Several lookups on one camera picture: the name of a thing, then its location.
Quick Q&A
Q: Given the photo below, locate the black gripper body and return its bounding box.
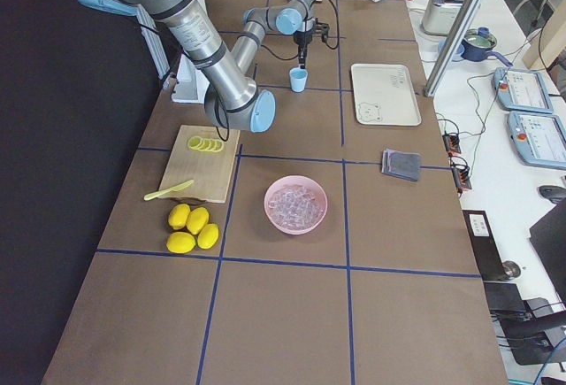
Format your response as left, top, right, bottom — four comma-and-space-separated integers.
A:
293, 30, 313, 51

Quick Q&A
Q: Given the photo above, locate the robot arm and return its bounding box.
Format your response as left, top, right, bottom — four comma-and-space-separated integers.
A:
231, 0, 317, 73
79, 0, 276, 133

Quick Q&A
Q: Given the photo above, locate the light blue plastic cup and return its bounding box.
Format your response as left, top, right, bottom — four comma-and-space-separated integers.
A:
289, 66, 309, 93

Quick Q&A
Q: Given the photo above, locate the cream bear serving tray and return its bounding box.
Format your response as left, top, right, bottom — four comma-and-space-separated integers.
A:
350, 63, 422, 127

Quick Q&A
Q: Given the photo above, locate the lemon slices row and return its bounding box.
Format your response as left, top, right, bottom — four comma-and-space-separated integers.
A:
187, 135, 225, 153

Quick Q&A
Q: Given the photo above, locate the white toaster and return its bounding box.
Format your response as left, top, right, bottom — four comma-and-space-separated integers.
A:
421, 0, 464, 36

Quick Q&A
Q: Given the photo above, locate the wooden cutting board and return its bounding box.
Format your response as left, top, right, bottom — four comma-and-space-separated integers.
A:
159, 125, 240, 203

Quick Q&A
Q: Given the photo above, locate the grey folded cloth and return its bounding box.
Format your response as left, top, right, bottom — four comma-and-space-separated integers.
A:
381, 149, 421, 181

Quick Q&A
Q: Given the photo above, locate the blue bowl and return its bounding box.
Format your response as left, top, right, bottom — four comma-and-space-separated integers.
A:
436, 38, 466, 63

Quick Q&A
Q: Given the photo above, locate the pink bowl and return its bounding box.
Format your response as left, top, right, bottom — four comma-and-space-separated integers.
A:
264, 175, 328, 235

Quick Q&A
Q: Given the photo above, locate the blue saucepan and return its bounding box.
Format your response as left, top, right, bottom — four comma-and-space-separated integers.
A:
462, 27, 513, 67

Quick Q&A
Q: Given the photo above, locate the yellow lemon top right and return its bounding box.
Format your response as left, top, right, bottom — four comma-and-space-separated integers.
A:
186, 207, 210, 235

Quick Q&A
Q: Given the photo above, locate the yellow lemon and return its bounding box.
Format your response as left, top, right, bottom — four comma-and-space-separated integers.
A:
166, 231, 196, 254
186, 207, 210, 235
197, 223, 220, 250
167, 204, 191, 230

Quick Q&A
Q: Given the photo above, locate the yellow lemon top left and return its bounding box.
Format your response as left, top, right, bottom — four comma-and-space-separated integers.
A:
167, 204, 191, 230

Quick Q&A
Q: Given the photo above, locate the yellow lemon middle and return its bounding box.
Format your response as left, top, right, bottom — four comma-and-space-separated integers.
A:
197, 223, 220, 250

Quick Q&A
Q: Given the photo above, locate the yellow plastic knife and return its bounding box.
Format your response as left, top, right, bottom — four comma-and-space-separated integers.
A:
143, 180, 194, 201

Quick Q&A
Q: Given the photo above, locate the teach pendant far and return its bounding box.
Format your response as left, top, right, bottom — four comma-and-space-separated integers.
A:
493, 67, 554, 114

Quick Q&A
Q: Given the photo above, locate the teach pendant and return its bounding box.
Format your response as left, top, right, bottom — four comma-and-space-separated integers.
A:
508, 111, 565, 170
493, 67, 554, 114

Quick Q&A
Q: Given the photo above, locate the yellow lemon bottom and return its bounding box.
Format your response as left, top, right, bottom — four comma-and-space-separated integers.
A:
166, 231, 196, 254

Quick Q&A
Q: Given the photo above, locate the teach pendant near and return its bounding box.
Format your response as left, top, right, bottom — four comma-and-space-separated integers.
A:
508, 111, 565, 170

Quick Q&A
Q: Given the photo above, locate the black computer mouse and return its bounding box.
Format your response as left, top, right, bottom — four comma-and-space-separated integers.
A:
538, 185, 566, 204

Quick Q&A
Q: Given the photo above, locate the black monitor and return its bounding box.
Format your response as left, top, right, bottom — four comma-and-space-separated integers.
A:
530, 201, 565, 286

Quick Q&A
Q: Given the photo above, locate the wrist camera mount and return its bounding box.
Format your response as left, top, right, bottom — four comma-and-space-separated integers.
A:
312, 21, 330, 44

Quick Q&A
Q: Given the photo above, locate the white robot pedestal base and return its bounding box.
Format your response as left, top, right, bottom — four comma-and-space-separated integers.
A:
172, 55, 210, 104

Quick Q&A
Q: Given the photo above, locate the aluminium frame post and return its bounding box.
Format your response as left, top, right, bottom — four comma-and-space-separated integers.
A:
423, 0, 482, 97

